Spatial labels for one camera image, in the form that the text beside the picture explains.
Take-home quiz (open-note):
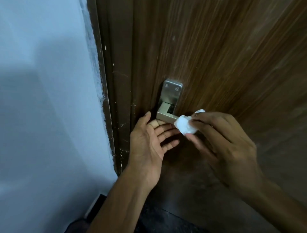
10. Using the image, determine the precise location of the person's right hand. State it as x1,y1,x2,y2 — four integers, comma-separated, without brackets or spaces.
185,111,267,200

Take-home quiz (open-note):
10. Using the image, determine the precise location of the person's left hand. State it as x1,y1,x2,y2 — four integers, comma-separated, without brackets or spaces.
126,111,181,190

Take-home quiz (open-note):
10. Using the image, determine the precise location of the white tissue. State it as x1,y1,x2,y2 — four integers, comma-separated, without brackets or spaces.
174,109,207,135

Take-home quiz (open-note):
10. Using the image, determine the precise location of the person's right forearm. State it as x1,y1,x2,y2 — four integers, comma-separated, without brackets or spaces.
240,181,307,233

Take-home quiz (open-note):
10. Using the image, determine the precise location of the person's left forearm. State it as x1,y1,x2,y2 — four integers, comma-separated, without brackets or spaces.
88,167,157,233

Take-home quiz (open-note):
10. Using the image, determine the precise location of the brown wooden door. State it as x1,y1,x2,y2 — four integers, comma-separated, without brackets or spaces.
130,0,307,233

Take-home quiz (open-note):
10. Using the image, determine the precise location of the black baseboard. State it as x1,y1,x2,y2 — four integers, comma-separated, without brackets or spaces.
84,194,108,224

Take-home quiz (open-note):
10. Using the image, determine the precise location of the silver metal door handle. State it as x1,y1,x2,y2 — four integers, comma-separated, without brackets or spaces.
156,79,183,123

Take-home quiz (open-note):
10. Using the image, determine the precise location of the dark brown door frame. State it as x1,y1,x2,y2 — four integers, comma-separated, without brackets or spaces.
86,0,136,177

